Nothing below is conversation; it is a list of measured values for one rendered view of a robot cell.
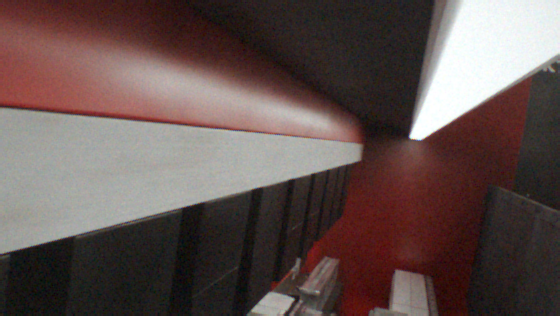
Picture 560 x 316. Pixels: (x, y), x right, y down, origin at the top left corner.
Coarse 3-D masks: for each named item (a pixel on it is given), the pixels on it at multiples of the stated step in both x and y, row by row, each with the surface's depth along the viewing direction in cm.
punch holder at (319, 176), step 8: (312, 176) 107; (320, 176) 113; (312, 184) 107; (320, 184) 116; (312, 192) 107; (320, 192) 118; (312, 200) 109; (320, 200) 120; (312, 208) 110; (320, 208) 122; (304, 216) 108; (312, 216) 112; (304, 224) 108; (312, 224) 114; (304, 232) 108; (312, 232) 117; (304, 240) 108; (312, 240) 119; (304, 248) 110
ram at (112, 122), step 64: (0, 0) 21; (64, 0) 24; (128, 0) 30; (0, 64) 21; (64, 64) 25; (128, 64) 31; (192, 64) 40; (256, 64) 56; (0, 128) 22; (64, 128) 26; (128, 128) 33; (192, 128) 42; (256, 128) 60; (320, 128) 103; (0, 192) 23; (64, 192) 27; (128, 192) 34; (192, 192) 45
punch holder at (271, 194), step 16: (256, 192) 68; (272, 192) 73; (256, 208) 68; (272, 208) 75; (256, 224) 68; (272, 224) 77; (256, 240) 69; (272, 240) 78; (256, 256) 71; (272, 256) 80; (240, 272) 69; (256, 272) 72; (272, 272) 82; (240, 288) 69; (256, 288) 74; (240, 304) 69; (256, 304) 75
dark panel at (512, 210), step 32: (512, 192) 159; (480, 224) 199; (512, 224) 147; (544, 224) 115; (480, 256) 189; (512, 256) 140; (544, 256) 111; (480, 288) 177; (512, 288) 133; (544, 288) 107
